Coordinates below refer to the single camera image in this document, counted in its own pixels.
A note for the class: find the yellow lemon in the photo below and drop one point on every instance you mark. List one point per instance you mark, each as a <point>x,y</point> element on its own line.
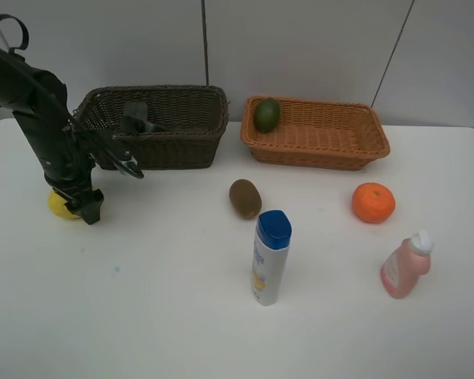
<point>57,206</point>

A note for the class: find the green avocado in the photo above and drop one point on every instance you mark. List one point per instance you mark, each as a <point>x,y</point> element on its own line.
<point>267,115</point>

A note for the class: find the orange mandarin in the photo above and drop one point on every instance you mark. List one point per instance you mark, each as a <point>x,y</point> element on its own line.
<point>373,202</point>

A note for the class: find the pink bottle white cap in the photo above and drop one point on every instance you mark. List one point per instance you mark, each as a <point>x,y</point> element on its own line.
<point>406,264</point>

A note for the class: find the orange wicker basket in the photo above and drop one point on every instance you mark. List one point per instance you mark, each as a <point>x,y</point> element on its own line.
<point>323,134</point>

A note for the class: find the white bottle blue cap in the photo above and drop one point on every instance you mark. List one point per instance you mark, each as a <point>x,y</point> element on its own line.
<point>271,245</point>

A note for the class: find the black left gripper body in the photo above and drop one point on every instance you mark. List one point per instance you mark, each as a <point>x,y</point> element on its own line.
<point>67,163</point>

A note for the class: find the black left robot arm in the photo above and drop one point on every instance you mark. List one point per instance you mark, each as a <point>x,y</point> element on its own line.
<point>36,98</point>

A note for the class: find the dark brown wicker basket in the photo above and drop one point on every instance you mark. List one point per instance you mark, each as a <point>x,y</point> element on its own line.
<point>194,117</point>

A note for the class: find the brown kiwi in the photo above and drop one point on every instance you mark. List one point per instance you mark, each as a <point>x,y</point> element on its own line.
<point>245,199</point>

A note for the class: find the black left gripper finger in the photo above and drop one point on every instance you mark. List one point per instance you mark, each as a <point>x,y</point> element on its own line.
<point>86,205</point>

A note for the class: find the black pump dispenser bottle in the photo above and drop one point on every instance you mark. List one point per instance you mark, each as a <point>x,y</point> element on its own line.
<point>135,120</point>

